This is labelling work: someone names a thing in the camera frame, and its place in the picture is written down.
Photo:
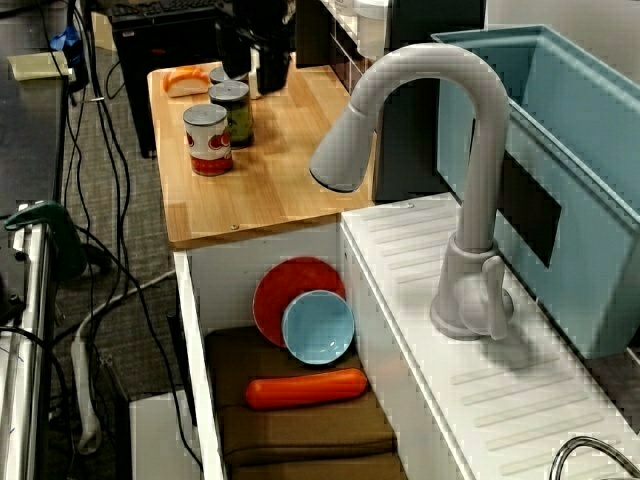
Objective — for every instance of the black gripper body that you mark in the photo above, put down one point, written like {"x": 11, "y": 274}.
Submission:
{"x": 265, "y": 32}

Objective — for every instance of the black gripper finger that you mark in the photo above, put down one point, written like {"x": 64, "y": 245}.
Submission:
{"x": 232, "y": 52}
{"x": 274, "y": 70}

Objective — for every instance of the beans can orange brown label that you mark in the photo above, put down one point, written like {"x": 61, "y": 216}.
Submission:
{"x": 225, "y": 75}

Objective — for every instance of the peas can green label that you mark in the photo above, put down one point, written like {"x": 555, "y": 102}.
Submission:
{"x": 237, "y": 120}

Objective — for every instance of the tomato can red white label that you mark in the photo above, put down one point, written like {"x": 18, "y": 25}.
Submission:
{"x": 207, "y": 145}

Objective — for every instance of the white plastic detergent bottle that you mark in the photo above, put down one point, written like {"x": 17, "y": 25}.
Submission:
{"x": 254, "y": 80}

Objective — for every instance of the toy salmon sushi piece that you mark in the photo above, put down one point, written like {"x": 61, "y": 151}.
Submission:
{"x": 185, "y": 82}

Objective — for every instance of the black keyboard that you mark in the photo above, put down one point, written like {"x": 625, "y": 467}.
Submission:
{"x": 160, "y": 9}

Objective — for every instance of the black cabinet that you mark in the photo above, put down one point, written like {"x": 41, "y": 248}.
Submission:
{"x": 135, "y": 75}

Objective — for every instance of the black upright panel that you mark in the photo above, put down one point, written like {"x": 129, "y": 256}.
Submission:
{"x": 400, "y": 150}

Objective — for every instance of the yellow paper note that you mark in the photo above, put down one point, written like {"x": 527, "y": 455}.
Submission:
{"x": 37, "y": 66}

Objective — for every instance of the red plate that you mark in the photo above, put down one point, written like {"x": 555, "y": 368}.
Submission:
{"x": 280, "y": 290}

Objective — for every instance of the grey toy kitchen faucet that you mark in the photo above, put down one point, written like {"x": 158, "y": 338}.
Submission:
{"x": 480, "y": 150}

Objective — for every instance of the green clamp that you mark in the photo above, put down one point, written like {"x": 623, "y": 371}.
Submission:
{"x": 55, "y": 235}

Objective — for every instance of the white toy sink unit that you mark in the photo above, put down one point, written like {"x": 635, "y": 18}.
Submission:
{"x": 425, "y": 280}

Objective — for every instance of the light blue bowl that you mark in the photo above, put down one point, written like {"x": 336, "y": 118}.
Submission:
{"x": 317, "y": 327}

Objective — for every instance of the orange toy sausage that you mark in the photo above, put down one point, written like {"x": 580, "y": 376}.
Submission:
{"x": 305, "y": 390}

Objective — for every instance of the blue plastic bin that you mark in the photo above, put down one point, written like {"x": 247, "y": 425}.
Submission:
{"x": 590, "y": 150}

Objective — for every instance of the brown folded cloth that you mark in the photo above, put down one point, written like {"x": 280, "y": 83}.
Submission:
{"x": 300, "y": 440}

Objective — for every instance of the white power strip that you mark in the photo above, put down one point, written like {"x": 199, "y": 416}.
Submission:
{"x": 85, "y": 400}

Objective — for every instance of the white box panel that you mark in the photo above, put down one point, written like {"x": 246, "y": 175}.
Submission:
{"x": 155, "y": 440}

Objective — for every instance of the silver metal pot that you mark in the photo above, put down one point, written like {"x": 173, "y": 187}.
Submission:
{"x": 582, "y": 439}

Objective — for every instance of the silver metal frame rail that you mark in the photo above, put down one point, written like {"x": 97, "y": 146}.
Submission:
{"x": 30, "y": 350}

